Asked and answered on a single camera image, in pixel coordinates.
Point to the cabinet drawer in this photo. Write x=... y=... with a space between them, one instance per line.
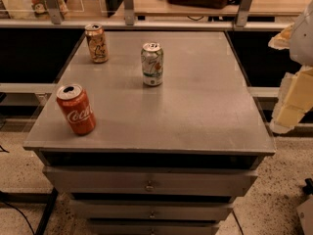
x=150 y=210
x=147 y=180
x=123 y=227

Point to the middle cabinet drawer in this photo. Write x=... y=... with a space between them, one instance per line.
x=150 y=210

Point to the gold tan soda can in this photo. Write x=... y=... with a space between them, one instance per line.
x=97 y=44

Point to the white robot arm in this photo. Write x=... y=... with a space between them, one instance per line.
x=301 y=42

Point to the red Coca-Cola can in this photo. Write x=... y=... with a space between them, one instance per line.
x=74 y=103

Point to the white green 7up can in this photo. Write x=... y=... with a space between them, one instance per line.
x=152 y=63

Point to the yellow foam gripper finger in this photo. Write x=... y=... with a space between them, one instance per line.
x=281 y=40
x=295 y=99

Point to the grey robot base corner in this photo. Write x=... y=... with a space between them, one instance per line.
x=305 y=210

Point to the grey metal drawer cabinet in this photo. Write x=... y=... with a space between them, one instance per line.
x=201 y=116

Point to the top cabinet drawer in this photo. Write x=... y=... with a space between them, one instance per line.
x=147 y=180

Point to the bottom cabinet drawer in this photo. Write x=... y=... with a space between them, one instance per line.
x=123 y=227

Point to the wooden desk in background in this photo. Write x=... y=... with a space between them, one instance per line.
x=110 y=8

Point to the metal railing with posts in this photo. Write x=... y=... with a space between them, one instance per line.
x=127 y=20

